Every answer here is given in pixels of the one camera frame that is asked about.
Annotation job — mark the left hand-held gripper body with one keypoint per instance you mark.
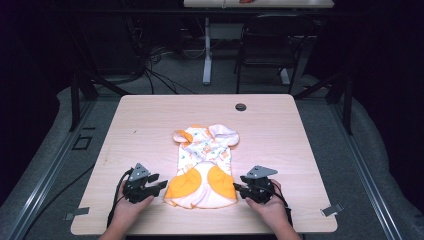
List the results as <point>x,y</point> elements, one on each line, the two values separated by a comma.
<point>138,172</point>

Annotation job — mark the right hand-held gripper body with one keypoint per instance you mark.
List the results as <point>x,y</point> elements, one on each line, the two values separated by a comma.
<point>260,181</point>

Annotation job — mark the orange and white baby garment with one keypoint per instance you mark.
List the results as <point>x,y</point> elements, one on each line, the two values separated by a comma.
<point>203,166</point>

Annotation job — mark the person's right hand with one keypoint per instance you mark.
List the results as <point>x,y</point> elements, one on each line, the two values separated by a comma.
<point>271,210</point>

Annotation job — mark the person's left hand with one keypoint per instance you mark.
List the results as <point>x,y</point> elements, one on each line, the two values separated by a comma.
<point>128,210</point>

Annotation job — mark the grey tape strip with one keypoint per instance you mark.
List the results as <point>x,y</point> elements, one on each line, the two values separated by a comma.
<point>78,212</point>
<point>331,210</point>

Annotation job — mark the black metal stand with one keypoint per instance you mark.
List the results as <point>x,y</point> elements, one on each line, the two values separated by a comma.
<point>75,100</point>
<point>346,100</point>

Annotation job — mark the white table foot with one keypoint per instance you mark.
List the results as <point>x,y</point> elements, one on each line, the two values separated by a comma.
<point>285,76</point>

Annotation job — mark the white table leg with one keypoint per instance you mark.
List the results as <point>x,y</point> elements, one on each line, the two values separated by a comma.
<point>207,50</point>

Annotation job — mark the black folding chair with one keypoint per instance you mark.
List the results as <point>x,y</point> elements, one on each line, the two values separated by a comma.
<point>273,40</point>

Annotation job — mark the orange object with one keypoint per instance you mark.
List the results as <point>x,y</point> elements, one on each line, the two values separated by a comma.
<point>247,1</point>

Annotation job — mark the aluminium floor rail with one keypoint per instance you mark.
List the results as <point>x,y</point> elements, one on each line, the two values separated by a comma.
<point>366,173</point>
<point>50,173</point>

